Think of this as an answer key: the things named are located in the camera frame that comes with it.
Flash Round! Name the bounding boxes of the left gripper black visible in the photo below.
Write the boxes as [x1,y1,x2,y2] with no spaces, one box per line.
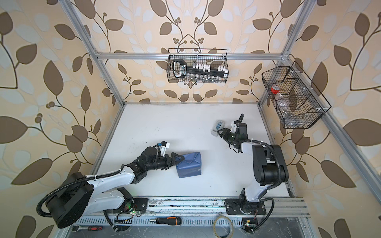
[146,153,185,173]

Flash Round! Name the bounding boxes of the light blue wrapping paper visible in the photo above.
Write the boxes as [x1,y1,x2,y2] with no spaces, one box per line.
[176,152,202,179]

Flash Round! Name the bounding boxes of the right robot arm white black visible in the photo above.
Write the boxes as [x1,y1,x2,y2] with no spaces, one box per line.
[217,119,289,213]

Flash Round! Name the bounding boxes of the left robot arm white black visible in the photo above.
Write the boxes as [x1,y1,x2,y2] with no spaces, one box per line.
[36,144,185,229]

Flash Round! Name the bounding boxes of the grey tape dispenser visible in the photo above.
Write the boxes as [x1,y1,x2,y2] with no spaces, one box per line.
[211,120,225,137]

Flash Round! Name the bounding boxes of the black orange screwdriver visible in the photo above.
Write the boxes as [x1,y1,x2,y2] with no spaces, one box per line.
[149,217,182,226]

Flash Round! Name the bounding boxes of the clear tape roll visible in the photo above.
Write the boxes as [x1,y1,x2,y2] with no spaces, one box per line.
[212,214,234,238]

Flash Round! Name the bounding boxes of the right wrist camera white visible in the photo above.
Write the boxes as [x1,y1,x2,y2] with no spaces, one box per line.
[231,122,237,133]

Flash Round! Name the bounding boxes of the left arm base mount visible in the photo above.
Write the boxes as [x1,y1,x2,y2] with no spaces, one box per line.
[112,197,148,214]

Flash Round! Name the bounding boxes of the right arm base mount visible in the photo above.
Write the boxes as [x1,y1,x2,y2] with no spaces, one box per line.
[224,198,267,215]

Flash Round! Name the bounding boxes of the black socket set rail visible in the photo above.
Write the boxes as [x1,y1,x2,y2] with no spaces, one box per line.
[172,59,229,80]

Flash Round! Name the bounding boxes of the back wire basket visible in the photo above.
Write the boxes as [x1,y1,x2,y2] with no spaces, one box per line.
[166,47,229,84]

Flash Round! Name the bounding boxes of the wire basket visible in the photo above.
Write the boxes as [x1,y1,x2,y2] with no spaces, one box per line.
[166,47,229,84]
[262,61,331,129]

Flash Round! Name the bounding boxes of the right wire basket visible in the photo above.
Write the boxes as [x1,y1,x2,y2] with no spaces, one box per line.
[262,61,331,129]

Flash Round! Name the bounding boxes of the red handled ratchet wrench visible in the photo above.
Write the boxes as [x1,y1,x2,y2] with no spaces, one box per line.
[71,225,103,233]

